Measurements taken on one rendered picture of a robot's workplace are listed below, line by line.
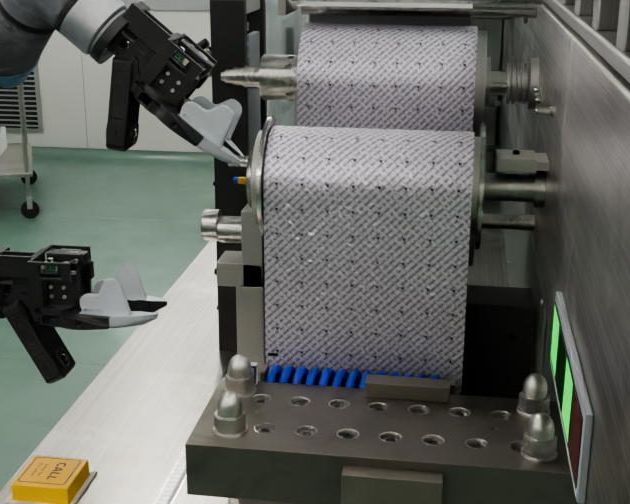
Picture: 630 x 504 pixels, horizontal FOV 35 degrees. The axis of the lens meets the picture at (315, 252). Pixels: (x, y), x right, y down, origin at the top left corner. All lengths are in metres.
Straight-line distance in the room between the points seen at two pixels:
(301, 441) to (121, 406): 0.44
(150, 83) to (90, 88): 6.02
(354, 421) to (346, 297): 0.16
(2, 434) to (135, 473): 2.14
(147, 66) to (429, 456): 0.54
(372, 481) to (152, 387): 0.55
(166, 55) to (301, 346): 0.37
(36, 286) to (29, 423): 2.22
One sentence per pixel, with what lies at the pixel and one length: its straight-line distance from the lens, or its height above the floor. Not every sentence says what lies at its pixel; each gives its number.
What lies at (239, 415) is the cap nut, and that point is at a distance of 1.06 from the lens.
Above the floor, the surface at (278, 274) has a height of 1.15.
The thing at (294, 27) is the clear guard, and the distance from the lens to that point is 2.16.
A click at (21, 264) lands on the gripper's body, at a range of 1.25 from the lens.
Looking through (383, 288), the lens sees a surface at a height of 1.14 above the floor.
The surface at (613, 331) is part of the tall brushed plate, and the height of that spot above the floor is 1.30.
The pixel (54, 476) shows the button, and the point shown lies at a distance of 1.24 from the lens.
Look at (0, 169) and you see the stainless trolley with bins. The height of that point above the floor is 0.26.
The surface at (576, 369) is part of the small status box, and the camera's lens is 0.79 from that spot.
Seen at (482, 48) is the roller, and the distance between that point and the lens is 1.37.
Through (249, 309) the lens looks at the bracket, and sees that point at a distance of 1.28.
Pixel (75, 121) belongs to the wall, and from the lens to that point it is 7.28.
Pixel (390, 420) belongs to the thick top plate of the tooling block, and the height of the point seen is 1.03.
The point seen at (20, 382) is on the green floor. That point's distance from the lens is 3.74.
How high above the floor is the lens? 1.53
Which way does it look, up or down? 18 degrees down
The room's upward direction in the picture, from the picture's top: straight up
